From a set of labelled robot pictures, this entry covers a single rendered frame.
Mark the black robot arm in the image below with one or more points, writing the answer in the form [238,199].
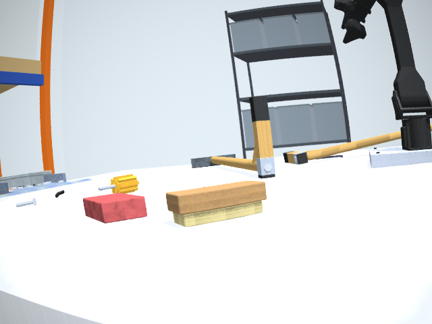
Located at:
[410,94]

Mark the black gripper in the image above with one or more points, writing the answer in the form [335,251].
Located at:
[352,23]

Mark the red block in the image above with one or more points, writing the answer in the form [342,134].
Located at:
[115,207]

